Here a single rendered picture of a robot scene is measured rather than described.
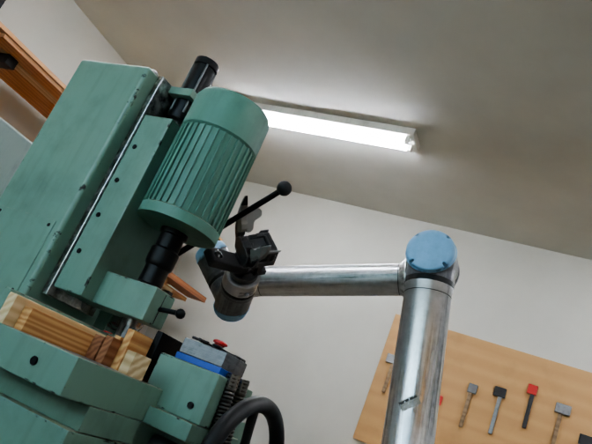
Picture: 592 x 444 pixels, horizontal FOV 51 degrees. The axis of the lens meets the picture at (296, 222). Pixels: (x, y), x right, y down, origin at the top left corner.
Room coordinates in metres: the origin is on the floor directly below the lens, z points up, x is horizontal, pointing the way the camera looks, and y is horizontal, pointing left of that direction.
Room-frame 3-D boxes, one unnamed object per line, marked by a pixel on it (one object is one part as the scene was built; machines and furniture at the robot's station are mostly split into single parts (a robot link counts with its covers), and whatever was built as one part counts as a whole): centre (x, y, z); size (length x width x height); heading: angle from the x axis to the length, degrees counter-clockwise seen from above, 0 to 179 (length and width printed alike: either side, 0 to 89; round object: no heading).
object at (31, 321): (1.33, 0.18, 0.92); 0.66 x 0.02 x 0.04; 151
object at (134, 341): (1.26, 0.15, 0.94); 0.22 x 0.02 x 0.08; 151
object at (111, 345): (1.25, 0.17, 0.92); 0.25 x 0.02 x 0.05; 151
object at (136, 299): (1.27, 0.24, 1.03); 0.14 x 0.07 x 0.09; 61
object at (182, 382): (1.19, 0.04, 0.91); 0.15 x 0.14 x 0.09; 151
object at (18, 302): (1.30, 0.23, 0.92); 0.60 x 0.02 x 0.05; 151
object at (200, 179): (1.26, 0.22, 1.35); 0.18 x 0.18 x 0.31
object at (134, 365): (1.10, 0.16, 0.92); 0.03 x 0.03 x 0.04; 36
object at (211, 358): (1.20, 0.04, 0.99); 0.13 x 0.11 x 0.06; 151
